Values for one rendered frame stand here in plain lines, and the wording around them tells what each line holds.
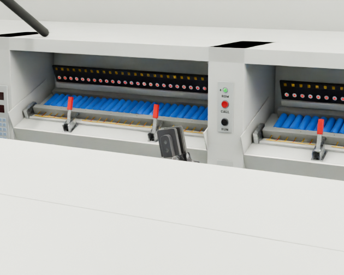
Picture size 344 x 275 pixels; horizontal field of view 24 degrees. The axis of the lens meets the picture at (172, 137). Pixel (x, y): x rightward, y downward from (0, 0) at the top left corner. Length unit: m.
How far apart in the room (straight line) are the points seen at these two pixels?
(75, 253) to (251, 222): 0.11
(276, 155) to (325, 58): 0.26
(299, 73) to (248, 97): 0.19
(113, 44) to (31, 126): 0.37
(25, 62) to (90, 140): 0.33
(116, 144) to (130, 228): 1.63
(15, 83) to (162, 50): 0.50
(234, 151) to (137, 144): 0.27
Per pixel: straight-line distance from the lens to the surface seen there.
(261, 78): 1.97
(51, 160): 0.62
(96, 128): 2.14
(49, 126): 2.22
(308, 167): 1.85
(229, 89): 1.89
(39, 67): 2.34
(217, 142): 1.93
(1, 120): 2.28
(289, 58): 1.82
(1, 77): 2.27
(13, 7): 2.12
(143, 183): 0.55
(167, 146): 1.15
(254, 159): 1.90
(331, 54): 1.79
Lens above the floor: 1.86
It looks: 12 degrees down
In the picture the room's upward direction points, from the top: straight up
